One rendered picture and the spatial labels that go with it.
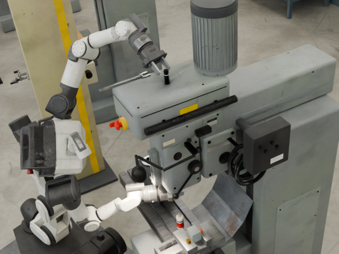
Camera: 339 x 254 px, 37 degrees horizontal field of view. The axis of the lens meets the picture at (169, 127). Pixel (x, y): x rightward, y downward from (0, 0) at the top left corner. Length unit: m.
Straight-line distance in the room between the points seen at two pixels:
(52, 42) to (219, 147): 1.87
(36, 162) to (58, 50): 1.67
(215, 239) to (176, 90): 0.91
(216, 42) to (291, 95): 0.58
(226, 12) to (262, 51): 4.27
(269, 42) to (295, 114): 4.04
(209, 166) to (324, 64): 0.76
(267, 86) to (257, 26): 4.57
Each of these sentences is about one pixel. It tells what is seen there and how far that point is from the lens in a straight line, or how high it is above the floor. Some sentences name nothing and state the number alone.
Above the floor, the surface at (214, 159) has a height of 1.46.
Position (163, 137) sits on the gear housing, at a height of 1.71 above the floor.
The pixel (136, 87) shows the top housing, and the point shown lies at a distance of 2.20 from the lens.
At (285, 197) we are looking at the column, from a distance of 2.78.
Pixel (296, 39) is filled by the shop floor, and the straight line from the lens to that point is 6.64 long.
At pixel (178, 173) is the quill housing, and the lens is 2.40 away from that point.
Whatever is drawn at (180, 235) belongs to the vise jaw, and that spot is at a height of 1.04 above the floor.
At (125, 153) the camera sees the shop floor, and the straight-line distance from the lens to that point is 4.83.
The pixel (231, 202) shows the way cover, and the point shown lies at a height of 0.99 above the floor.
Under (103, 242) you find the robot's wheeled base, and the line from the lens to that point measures 3.27.
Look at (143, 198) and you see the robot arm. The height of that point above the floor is 1.24.
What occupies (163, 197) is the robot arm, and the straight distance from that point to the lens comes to 2.58.
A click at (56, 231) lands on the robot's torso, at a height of 0.79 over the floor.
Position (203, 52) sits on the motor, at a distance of 2.19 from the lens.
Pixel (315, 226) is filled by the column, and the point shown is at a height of 0.72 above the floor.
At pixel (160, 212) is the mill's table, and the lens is 2.93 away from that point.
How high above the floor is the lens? 3.06
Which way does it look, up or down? 37 degrees down
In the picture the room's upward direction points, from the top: 6 degrees counter-clockwise
